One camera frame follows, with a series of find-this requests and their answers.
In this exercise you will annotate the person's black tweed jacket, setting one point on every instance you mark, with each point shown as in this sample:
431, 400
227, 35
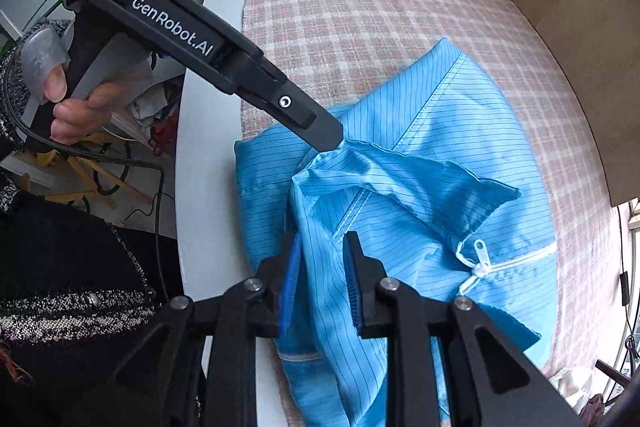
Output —
60, 257

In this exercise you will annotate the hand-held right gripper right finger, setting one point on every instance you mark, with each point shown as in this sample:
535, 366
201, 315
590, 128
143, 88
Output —
354, 292

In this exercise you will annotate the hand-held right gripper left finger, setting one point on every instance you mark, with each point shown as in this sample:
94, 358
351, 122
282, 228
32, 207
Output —
290, 287

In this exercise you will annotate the pink plaid cloth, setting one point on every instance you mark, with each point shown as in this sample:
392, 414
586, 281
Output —
350, 17

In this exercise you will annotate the red and white packaging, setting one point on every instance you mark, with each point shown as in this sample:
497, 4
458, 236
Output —
155, 117

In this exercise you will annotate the grey window frame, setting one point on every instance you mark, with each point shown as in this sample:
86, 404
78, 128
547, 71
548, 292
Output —
634, 227

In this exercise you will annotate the yellow wooden rack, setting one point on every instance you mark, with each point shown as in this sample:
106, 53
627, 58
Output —
75, 167

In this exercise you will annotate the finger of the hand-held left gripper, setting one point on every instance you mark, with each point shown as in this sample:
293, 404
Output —
300, 112

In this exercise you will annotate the person's left hand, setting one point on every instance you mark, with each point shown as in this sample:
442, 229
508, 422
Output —
70, 122

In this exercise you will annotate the blue striped zip jacket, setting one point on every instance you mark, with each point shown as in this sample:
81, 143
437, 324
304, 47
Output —
425, 117

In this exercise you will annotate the black tripod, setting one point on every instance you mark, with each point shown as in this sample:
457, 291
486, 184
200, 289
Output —
611, 369

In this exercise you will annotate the white shirt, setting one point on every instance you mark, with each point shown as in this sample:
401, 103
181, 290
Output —
570, 387

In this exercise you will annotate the smooth wooden panel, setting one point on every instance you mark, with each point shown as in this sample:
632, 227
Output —
575, 32

